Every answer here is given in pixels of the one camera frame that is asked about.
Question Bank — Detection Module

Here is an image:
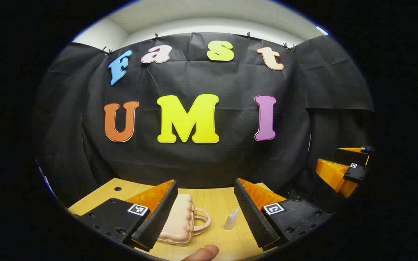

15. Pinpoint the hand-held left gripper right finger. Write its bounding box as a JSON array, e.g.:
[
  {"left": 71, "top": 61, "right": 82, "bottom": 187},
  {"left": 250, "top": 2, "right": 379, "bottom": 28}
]
[{"left": 234, "top": 178, "right": 335, "bottom": 252}]

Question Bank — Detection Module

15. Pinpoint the beige pink suitcase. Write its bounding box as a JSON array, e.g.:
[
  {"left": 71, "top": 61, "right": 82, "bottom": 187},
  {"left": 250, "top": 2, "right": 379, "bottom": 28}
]
[{"left": 156, "top": 193, "right": 212, "bottom": 247}]

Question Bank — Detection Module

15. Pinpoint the white squeeze tube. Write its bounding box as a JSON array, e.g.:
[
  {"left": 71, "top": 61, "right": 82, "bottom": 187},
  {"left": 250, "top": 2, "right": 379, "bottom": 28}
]
[{"left": 224, "top": 207, "right": 239, "bottom": 231}]

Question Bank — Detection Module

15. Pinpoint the black backdrop cloth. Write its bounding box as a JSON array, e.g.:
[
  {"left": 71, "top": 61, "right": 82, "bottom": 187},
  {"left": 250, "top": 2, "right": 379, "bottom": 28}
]
[{"left": 31, "top": 32, "right": 374, "bottom": 207}]

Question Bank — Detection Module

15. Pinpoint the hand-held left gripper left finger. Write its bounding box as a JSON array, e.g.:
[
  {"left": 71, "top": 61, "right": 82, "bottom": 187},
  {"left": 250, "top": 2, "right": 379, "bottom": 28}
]
[{"left": 69, "top": 179, "right": 179, "bottom": 252}]

